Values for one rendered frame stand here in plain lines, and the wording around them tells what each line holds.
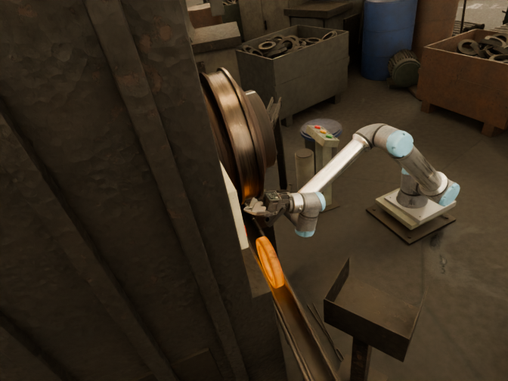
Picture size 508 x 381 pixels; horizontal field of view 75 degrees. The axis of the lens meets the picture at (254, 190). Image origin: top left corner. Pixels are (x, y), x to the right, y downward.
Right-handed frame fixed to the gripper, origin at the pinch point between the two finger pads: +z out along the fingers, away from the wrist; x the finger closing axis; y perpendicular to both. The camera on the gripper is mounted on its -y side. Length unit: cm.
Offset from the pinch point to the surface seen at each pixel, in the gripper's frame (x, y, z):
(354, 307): 50, -7, -24
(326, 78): -208, 10, -159
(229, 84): 10, 55, 17
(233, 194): 49, 43, 26
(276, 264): 36.2, 4.2, 2.1
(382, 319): 57, -6, -30
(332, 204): -60, -47, -96
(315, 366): 63, -14, -4
